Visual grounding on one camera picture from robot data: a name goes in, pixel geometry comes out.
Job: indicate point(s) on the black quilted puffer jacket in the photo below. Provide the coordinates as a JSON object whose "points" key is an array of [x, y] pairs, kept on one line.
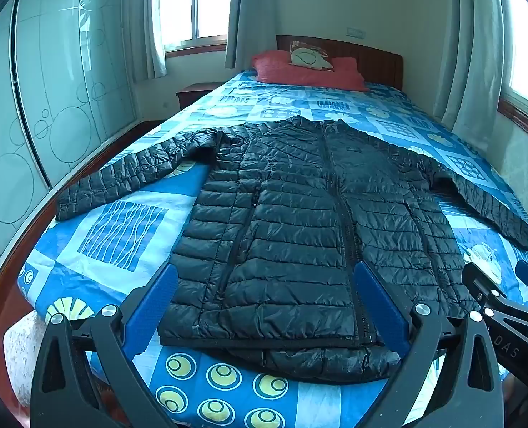
{"points": [[290, 232]]}

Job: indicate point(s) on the glass door wardrobe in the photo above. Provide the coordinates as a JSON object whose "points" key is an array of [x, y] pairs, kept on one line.
{"points": [[67, 76]]}

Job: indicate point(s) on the white wall plate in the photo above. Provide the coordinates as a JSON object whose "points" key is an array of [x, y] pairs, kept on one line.
{"points": [[356, 33]]}

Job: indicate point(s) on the wooden nightstand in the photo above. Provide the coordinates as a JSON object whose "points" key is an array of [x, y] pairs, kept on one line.
{"points": [[192, 94]]}

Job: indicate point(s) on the wooden bed frame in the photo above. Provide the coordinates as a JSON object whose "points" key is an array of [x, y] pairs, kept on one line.
{"points": [[366, 53]]}

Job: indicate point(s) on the grey curtain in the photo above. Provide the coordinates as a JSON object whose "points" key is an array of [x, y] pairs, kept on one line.
{"points": [[246, 13], [150, 22], [473, 44]]}

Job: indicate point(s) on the red pillow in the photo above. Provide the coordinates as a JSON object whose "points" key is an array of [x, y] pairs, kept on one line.
{"points": [[286, 76]]}

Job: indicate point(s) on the blue patterned bed sheet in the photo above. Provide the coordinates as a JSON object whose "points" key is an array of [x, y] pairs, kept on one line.
{"points": [[112, 232]]}

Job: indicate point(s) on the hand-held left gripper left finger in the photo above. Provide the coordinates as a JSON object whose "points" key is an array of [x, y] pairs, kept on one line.
{"points": [[150, 312]]}

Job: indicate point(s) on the white mattress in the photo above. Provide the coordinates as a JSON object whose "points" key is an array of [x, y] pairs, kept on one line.
{"points": [[23, 356]]}

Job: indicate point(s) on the printed cream cushion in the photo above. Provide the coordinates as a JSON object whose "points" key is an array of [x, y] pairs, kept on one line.
{"points": [[306, 58]]}

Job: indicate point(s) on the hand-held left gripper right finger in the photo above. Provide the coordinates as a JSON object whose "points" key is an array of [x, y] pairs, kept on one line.
{"points": [[382, 312]]}

